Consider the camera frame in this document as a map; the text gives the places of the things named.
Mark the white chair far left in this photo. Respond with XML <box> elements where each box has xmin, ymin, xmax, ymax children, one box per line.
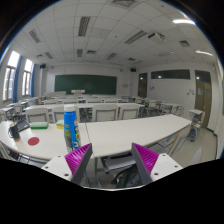
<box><xmin>25</xmin><ymin>108</ymin><xmax>50</xmax><ymax>123</ymax></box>

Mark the dark door centre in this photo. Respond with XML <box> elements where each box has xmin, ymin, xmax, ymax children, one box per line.
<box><xmin>138</xmin><ymin>73</ymin><xmax>148</xmax><ymax>98</ymax></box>

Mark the white chair centre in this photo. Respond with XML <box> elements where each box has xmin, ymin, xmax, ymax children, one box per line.
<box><xmin>92</xmin><ymin>104</ymin><xmax>118</xmax><ymax>122</ymax></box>

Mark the wooden door right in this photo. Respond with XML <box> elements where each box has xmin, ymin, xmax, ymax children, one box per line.
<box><xmin>195</xmin><ymin>70</ymin><xmax>212</xmax><ymax>128</ymax></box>

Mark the ceiling projector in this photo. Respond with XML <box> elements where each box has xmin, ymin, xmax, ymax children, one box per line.
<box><xmin>148</xmin><ymin>33</ymin><xmax>165</xmax><ymax>43</ymax></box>

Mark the white desk right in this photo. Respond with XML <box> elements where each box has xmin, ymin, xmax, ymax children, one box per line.
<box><xmin>86</xmin><ymin>114</ymin><xmax>191</xmax><ymax>158</ymax></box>

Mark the yellow green sponge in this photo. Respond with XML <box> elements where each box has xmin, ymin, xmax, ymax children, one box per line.
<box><xmin>56</xmin><ymin>120</ymin><xmax>64</xmax><ymax>129</ymax></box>

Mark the red round coaster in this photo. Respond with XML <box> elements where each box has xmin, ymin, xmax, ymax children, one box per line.
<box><xmin>28</xmin><ymin>137</ymin><xmax>40</xmax><ymax>146</ymax></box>

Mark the white chair right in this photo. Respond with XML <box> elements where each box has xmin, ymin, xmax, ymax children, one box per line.
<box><xmin>119</xmin><ymin>105</ymin><xmax>139</xmax><ymax>120</ymax></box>

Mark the white chair behind bottle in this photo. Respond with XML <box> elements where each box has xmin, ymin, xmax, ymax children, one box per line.
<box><xmin>52</xmin><ymin>106</ymin><xmax>80</xmax><ymax>123</ymax></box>

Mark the green chalkboard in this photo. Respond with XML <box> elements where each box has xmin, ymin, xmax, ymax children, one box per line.
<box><xmin>54</xmin><ymin>74</ymin><xmax>117</xmax><ymax>95</ymax></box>

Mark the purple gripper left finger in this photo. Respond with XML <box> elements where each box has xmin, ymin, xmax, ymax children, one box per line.
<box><xmin>65</xmin><ymin>143</ymin><xmax>92</xmax><ymax>185</ymax></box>

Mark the black bag under desk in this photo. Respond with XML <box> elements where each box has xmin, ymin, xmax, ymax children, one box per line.
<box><xmin>111</xmin><ymin>164</ymin><xmax>142</xmax><ymax>189</ymax></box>

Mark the black notebook on desk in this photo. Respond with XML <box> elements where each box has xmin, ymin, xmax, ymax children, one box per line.
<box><xmin>17</xmin><ymin>121</ymin><xmax>30</xmax><ymax>132</ymax></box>

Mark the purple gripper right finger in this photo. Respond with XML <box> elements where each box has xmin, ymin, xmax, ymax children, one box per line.
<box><xmin>131</xmin><ymin>143</ymin><xmax>159</xmax><ymax>185</ymax></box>

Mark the white desk left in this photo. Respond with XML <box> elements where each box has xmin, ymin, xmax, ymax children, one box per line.
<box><xmin>0</xmin><ymin>120</ymin><xmax>92</xmax><ymax>162</ymax></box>

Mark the dark cup with brown band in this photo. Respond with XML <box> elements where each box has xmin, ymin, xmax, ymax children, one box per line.
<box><xmin>8</xmin><ymin>123</ymin><xmax>21</xmax><ymax>142</ymax></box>

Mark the white desk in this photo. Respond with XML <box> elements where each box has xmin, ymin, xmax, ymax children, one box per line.
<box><xmin>0</xmin><ymin>120</ymin><xmax>92</xmax><ymax>162</ymax></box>
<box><xmin>86</xmin><ymin>114</ymin><xmax>191</xmax><ymax>158</ymax></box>

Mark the blue water bottle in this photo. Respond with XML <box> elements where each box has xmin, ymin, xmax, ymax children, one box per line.
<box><xmin>64</xmin><ymin>104</ymin><xmax>81</xmax><ymax>152</ymax></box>

